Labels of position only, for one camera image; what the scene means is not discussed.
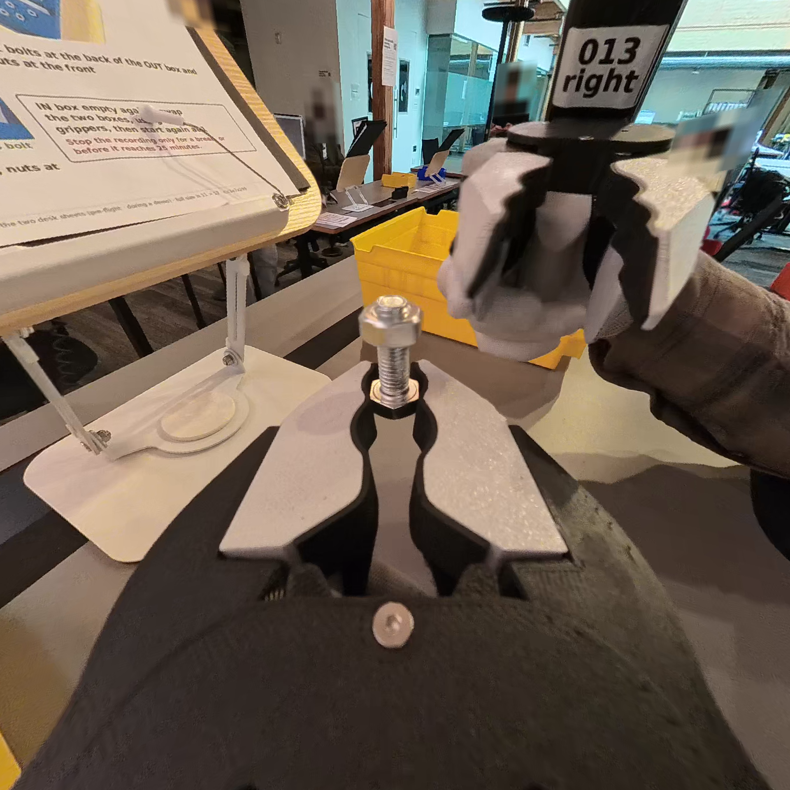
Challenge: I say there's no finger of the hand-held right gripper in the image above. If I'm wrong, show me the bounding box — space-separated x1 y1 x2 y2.
598 153 718 333
450 137 551 298

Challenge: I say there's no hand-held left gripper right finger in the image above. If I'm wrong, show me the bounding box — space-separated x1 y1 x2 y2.
410 361 570 593

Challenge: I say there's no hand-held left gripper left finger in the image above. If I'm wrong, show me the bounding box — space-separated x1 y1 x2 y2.
220 361 381 596

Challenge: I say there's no silver hex nut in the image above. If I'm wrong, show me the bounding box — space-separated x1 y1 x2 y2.
369 377 427 408

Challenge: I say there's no silver hex bolt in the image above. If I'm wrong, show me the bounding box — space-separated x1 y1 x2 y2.
358 295 424 393

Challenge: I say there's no person's right forearm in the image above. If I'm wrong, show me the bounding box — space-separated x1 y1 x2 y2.
590 253 790 479

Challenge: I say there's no person's right hand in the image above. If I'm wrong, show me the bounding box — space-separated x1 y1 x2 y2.
439 192 638 361

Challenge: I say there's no background office desk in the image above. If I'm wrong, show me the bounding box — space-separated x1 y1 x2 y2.
309 173 464 242

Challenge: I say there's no wooden document stand white base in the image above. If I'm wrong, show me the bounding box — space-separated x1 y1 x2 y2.
0 25 332 565

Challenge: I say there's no black backing board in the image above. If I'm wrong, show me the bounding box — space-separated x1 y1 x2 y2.
186 25 309 192

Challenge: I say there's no printed instruction sheet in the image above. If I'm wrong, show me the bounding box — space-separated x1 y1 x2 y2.
0 0 303 248

